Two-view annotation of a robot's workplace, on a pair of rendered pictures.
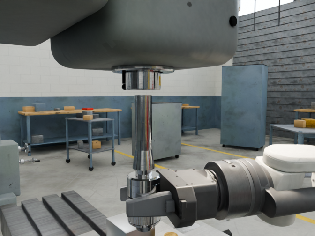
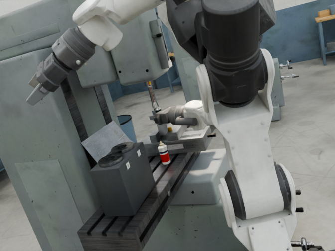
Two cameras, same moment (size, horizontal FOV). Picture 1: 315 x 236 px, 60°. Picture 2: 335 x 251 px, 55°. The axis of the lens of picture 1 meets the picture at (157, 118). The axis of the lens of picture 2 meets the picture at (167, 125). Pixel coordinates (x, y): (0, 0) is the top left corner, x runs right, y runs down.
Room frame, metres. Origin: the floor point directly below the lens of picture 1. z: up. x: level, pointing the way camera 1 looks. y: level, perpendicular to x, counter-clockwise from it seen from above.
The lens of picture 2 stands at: (-0.29, -1.33, 1.51)
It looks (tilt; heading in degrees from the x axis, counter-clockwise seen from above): 17 degrees down; 62
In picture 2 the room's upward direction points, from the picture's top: 16 degrees counter-clockwise
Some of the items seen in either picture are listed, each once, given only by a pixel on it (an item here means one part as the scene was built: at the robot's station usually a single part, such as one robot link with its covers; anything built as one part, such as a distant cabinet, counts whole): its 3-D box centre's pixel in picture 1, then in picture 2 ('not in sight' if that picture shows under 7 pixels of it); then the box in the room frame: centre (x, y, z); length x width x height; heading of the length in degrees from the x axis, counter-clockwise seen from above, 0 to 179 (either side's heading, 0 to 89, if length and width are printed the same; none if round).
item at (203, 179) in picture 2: not in sight; (175, 176); (0.38, 0.02, 0.79); 0.50 x 0.35 x 0.12; 127
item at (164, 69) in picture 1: (143, 69); not in sight; (0.38, 0.02, 1.31); 0.09 x 0.09 x 0.01
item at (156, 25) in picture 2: not in sight; (161, 44); (0.44, -0.07, 1.45); 0.04 x 0.04 x 0.21; 37
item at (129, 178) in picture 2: not in sight; (124, 176); (0.04, -0.24, 1.03); 0.22 x 0.12 x 0.20; 40
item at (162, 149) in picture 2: not in sight; (163, 152); (0.30, -0.08, 0.99); 0.04 x 0.04 x 0.11
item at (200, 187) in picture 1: (202, 193); (172, 115); (0.40, -0.07, 1.13); 0.13 x 0.12 x 0.10; 16
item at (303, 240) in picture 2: not in sight; (293, 243); (0.58, -0.49, 0.51); 0.22 x 0.06 x 0.06; 127
